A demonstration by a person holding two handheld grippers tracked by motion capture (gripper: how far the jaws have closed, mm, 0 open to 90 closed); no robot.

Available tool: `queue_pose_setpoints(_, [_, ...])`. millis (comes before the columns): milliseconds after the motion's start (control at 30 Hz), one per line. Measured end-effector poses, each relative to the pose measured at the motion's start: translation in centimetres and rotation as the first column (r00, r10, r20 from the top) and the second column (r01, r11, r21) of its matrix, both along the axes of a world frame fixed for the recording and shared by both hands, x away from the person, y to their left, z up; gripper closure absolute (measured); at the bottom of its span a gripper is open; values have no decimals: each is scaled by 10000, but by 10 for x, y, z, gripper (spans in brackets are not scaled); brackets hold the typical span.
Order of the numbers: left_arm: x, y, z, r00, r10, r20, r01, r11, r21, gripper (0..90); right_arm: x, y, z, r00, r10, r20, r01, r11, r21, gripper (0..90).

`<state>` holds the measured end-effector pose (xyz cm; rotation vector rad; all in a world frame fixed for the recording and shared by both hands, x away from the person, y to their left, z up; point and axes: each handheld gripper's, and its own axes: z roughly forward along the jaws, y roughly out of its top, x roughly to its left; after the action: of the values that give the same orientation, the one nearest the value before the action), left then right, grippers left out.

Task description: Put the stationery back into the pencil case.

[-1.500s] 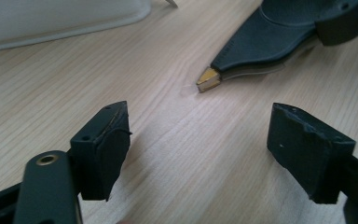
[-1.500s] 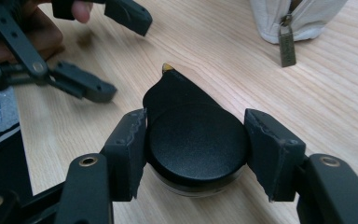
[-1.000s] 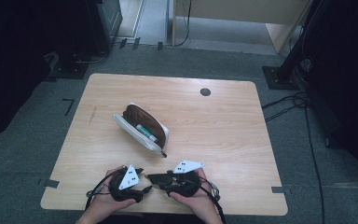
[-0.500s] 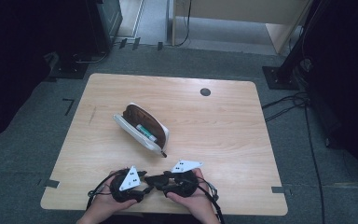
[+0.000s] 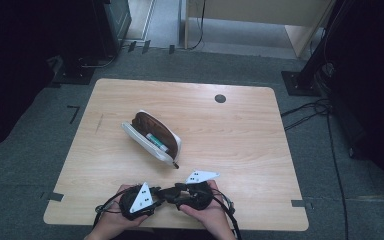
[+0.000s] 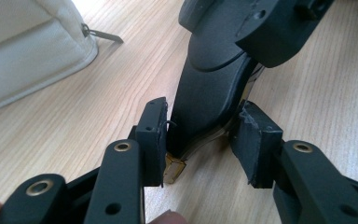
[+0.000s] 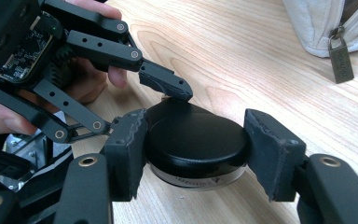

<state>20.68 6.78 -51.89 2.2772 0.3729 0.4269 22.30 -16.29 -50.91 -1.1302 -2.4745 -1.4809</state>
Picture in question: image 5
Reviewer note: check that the white and green glue stick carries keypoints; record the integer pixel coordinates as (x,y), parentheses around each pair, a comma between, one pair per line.
(156,142)

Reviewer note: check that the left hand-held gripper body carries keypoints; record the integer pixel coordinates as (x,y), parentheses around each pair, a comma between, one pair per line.
(141,200)

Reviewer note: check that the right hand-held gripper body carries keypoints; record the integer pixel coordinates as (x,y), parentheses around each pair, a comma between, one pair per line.
(198,196)

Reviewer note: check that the black round table grommet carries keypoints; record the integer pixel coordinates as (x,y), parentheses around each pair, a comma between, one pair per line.
(220,98)

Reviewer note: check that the grey tape piece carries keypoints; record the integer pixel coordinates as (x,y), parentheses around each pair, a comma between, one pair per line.
(56,196)
(300,203)

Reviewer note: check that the person's left hand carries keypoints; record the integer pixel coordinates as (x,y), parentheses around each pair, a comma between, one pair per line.
(113,220)

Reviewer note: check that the dark curtain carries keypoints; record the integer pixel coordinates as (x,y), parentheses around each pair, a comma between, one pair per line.
(376,83)
(6,66)

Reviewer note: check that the white and brown pencil case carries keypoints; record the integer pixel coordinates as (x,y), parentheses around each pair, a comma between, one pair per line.
(155,131)

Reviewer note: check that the person's dark clothing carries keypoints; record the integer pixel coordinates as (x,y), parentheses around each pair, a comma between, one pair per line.
(166,235)

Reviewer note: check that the black stand with base plate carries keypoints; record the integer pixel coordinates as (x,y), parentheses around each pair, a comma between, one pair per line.
(301,83)
(75,71)

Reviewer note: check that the person's right hand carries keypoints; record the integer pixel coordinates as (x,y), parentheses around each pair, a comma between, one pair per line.
(213,216)

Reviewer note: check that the black angled floor tape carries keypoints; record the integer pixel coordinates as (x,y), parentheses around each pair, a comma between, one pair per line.
(74,112)

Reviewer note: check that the black cabinet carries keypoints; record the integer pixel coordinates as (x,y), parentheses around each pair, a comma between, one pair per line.
(115,26)

